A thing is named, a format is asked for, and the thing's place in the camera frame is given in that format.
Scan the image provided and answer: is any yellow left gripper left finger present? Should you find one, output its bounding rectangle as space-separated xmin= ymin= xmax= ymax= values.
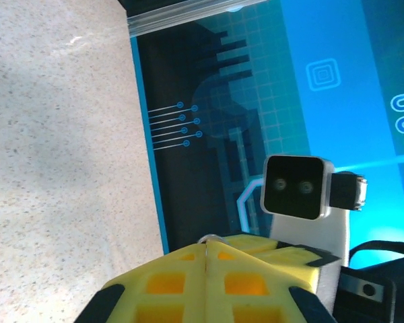
xmin=74 ymin=242 xmax=207 ymax=323

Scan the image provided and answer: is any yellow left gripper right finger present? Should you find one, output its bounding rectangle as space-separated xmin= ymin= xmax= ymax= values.
xmin=205 ymin=238 xmax=337 ymax=323

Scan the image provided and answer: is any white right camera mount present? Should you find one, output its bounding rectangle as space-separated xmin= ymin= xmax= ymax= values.
xmin=268 ymin=201 xmax=351 ymax=316

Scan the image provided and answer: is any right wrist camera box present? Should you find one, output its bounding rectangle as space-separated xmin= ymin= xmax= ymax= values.
xmin=259 ymin=154 xmax=335 ymax=221

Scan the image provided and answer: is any aluminium frame post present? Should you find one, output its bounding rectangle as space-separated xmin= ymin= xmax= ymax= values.
xmin=125 ymin=0 xmax=269 ymax=36

